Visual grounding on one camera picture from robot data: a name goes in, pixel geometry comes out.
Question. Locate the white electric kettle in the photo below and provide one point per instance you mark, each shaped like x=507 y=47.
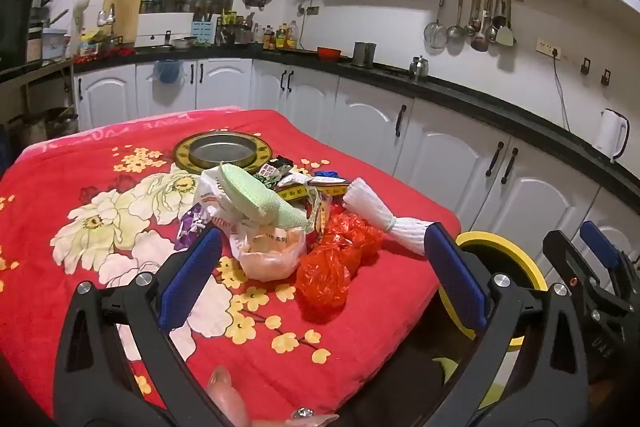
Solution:
x=610 y=137

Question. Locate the white plastic bag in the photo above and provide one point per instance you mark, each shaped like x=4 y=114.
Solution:
x=270 y=257

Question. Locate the row of condiment bottles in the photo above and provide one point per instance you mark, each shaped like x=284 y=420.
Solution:
x=282 y=37

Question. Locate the blue utensil holder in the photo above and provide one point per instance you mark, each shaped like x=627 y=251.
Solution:
x=204 y=33

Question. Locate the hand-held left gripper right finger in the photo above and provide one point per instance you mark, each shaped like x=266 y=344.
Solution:
x=457 y=277

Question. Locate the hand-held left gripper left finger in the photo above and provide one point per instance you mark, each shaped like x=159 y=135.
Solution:
x=192 y=277

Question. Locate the red floral blanket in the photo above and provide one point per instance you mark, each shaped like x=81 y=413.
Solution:
x=75 y=167

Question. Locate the white base cabinets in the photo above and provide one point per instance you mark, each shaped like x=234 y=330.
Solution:
x=360 y=117

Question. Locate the wall power socket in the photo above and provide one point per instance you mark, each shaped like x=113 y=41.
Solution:
x=547 y=48

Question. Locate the dark candy wrapper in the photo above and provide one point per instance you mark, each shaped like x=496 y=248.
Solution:
x=272 y=169

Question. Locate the person's left hand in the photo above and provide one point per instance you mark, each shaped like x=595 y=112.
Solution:
x=227 y=397

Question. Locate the red bowl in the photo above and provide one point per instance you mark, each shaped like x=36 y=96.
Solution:
x=329 y=53

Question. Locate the tall steel pot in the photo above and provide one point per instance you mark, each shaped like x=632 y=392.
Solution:
x=363 y=54

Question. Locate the yellow cardboard packaging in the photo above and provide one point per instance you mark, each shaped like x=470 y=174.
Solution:
x=295 y=194

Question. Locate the red plastic bag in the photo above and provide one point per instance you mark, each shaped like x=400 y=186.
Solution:
x=325 y=277

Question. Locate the black microwave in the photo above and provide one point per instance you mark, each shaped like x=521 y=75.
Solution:
x=15 y=22

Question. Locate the white foam net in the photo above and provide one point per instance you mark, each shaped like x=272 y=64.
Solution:
x=370 y=207

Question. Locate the yellow-rimmed black bin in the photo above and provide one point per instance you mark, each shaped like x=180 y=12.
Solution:
x=520 y=252

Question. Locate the black wall hook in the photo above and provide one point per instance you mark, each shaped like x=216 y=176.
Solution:
x=586 y=66
x=606 y=77

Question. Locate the green white striped cloth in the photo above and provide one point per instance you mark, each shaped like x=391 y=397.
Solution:
x=250 y=197

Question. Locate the purple snack wrapper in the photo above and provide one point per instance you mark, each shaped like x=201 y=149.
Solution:
x=189 y=227

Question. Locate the round yellow-rimmed metal tray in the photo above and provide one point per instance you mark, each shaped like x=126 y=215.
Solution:
x=220 y=149

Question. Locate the sink faucet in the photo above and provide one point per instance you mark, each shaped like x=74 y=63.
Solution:
x=106 y=16

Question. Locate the small steel teapot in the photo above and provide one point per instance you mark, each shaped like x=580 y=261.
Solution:
x=419 y=68

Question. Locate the row of hanging utensils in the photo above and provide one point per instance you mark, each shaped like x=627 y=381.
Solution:
x=480 y=22

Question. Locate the wooden cutting board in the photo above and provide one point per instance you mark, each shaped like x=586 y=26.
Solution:
x=125 y=12

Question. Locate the black kitchen countertop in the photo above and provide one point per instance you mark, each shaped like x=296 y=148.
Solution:
x=475 y=99

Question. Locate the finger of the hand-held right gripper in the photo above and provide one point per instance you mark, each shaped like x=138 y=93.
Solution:
x=600 y=244
x=567 y=257

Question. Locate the light blue container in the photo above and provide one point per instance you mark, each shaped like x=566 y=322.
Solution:
x=55 y=44

